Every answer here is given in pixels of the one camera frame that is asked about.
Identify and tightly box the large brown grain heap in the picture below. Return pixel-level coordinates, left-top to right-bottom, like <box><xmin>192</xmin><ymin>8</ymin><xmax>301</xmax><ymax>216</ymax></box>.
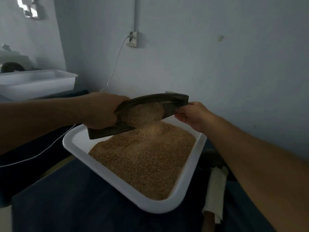
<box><xmin>88</xmin><ymin>121</ymin><xmax>196</xmax><ymax>201</ymax></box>

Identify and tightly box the person's right hand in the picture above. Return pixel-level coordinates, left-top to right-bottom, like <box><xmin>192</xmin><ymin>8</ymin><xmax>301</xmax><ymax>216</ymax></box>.
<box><xmin>174</xmin><ymin>102</ymin><xmax>218</xmax><ymax>133</ymax></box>

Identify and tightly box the bright wall fixture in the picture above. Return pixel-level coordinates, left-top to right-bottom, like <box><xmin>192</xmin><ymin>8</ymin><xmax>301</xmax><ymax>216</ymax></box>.
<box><xmin>16</xmin><ymin>0</ymin><xmax>41</xmax><ymax>19</ymax></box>

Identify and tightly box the white plastic tub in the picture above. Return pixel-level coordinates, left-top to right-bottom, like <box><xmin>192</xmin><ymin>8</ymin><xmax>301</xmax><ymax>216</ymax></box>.
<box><xmin>0</xmin><ymin>69</ymin><xmax>78</xmax><ymax>101</ymax></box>
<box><xmin>63</xmin><ymin>116</ymin><xmax>208</xmax><ymax>214</ymax></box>

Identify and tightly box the white wall conduit pipe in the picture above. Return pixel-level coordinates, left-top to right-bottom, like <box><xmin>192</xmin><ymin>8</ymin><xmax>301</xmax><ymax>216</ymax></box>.
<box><xmin>132</xmin><ymin>0</ymin><xmax>140</xmax><ymax>32</ymax></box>

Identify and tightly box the dark blue table cloth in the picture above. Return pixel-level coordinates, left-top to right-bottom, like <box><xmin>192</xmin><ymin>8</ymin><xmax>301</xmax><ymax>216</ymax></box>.
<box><xmin>12</xmin><ymin>142</ymin><xmax>276</xmax><ymax>232</ymax></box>

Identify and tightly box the boat-shaped metal grinding trough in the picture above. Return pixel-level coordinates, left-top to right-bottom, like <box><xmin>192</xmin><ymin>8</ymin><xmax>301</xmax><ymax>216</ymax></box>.
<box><xmin>87</xmin><ymin>92</ymin><xmax>189</xmax><ymax>140</ymax></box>

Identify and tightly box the person's left hand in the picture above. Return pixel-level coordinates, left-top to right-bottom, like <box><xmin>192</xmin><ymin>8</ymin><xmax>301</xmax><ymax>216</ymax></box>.
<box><xmin>82</xmin><ymin>92</ymin><xmax>131</xmax><ymax>131</ymax></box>

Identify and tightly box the metal grinding wheel with handle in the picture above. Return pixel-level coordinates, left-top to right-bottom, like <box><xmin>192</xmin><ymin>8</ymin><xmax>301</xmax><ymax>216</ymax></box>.
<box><xmin>201</xmin><ymin>165</ymin><xmax>229</xmax><ymax>232</ymax></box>

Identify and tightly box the person's left forearm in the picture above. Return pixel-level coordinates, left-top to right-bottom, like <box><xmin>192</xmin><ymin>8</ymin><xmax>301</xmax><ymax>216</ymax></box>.
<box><xmin>0</xmin><ymin>96</ymin><xmax>92</xmax><ymax>155</ymax></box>

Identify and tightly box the person's right forearm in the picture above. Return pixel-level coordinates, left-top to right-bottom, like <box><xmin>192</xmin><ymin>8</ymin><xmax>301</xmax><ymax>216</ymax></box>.
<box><xmin>208</xmin><ymin>116</ymin><xmax>309</xmax><ymax>232</ymax></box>

